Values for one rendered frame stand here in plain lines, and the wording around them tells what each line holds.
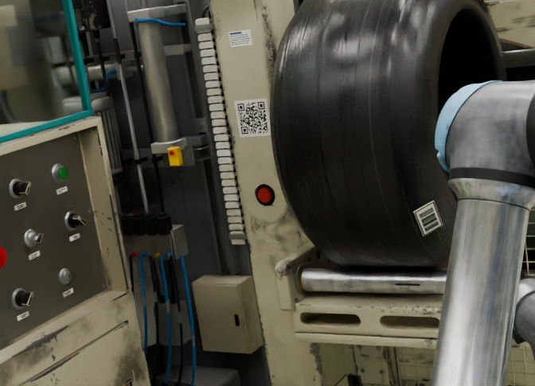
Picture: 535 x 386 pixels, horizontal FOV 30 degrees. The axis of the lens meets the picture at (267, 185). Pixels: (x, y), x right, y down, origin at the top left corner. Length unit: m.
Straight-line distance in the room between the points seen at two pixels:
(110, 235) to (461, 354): 1.07
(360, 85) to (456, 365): 0.64
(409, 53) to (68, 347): 0.85
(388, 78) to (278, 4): 0.41
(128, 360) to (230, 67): 0.64
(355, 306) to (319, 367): 0.26
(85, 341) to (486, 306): 1.02
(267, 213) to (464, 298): 0.91
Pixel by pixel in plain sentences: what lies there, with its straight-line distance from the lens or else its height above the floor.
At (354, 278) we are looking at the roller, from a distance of 1.91.
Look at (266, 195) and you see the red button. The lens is 2.02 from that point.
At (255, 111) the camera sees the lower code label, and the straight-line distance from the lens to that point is 2.00.
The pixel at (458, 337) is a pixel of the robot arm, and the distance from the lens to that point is 1.19.
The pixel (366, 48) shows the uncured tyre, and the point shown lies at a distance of 1.70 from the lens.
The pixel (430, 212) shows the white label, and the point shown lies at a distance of 1.72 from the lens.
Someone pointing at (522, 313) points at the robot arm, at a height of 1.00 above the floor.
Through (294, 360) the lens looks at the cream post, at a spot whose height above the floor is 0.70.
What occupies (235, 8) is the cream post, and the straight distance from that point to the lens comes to 1.99.
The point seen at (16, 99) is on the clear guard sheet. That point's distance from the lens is 1.91.
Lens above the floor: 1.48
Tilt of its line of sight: 11 degrees down
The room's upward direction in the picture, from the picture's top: 9 degrees counter-clockwise
